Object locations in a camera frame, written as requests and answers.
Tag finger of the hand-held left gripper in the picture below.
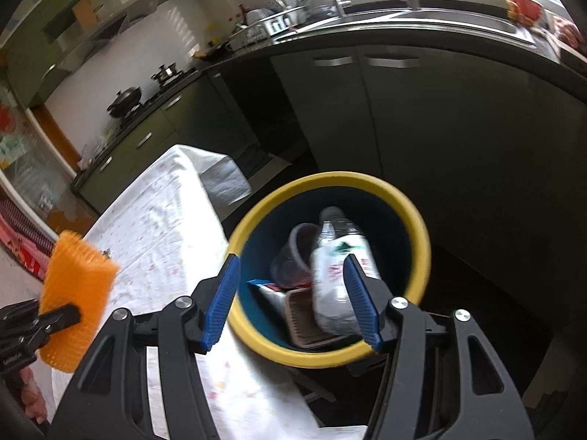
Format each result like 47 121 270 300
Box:
37 305 82 336

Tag red patterned rug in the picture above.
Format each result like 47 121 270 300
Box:
0 199 58 282

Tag black kitchen countertop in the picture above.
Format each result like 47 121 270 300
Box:
71 4 587 184

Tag dish rack with dishes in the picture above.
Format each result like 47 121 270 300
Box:
229 0 308 49

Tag clear plastic cup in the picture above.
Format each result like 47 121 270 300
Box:
270 222 322 289

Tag person's left hand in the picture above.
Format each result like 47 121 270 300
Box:
16 367 50 427

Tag green wall cabinets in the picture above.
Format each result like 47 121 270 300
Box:
0 0 205 106

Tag brown cardboard box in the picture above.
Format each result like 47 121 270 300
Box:
283 288 363 351

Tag red and white tube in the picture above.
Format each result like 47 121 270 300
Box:
248 279 294 295

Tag yellow-rimmed blue trash bin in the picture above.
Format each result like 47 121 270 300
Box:
226 171 432 370

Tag green base cabinets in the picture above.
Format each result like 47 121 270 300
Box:
71 71 258 216

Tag range hood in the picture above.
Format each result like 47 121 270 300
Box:
89 0 159 51

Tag steel cooking pot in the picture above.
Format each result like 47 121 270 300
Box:
151 63 182 88

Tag orange mesh pad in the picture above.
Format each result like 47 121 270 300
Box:
37 230 121 373

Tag red container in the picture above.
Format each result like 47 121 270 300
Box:
507 0 543 23

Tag black wok with lid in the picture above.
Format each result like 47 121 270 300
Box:
107 86 144 118

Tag dark under-sink cabinet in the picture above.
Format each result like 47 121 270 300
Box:
270 46 587 285

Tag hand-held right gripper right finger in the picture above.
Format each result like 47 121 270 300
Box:
343 254 537 440

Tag clear plastic bottle white label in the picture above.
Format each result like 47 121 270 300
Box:
309 206 383 335

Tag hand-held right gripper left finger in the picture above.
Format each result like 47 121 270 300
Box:
52 253 241 440

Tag gas stove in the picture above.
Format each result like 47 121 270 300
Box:
110 66 203 122

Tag white tablecloth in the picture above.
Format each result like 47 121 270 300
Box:
50 144 368 440

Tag glass door cabinet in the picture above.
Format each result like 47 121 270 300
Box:
0 78 97 221

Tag steel kitchen sink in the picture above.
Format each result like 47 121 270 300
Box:
342 7 537 49

